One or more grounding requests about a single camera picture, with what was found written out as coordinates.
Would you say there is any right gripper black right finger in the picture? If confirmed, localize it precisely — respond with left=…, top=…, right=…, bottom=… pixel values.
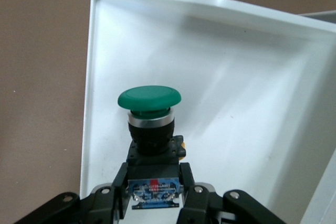
left=177, top=162, right=287, bottom=224

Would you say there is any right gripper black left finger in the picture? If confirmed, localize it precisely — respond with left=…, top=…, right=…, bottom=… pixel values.
left=14, top=163, right=129, bottom=224

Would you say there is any brown table cover mat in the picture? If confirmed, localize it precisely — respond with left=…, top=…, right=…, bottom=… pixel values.
left=0, top=0, right=336, bottom=224

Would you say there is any green mushroom push button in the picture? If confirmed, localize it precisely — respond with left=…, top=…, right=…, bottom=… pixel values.
left=117, top=85, right=187, bottom=210

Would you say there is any white plastic drawer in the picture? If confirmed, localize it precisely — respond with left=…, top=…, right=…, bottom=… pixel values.
left=79, top=0, right=336, bottom=224

